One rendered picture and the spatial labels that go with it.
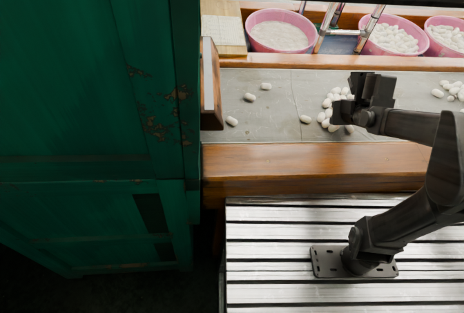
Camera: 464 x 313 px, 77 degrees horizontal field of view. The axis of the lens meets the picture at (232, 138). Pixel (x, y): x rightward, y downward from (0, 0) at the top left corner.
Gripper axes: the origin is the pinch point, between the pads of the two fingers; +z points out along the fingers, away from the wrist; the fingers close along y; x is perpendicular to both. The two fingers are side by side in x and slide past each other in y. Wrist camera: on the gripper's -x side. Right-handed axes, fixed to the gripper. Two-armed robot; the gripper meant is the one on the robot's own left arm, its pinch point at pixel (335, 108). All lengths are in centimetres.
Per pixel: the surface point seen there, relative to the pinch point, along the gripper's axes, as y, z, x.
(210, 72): 36.6, -3.8, -10.3
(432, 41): -51, 26, -22
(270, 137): 20.7, -5.2, 7.1
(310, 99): 5.5, 5.4, -2.4
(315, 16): -9, 40, -33
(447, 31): -63, 33, -27
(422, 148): -19.6, -12.1, 9.7
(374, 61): -20.6, 14.9, -14.2
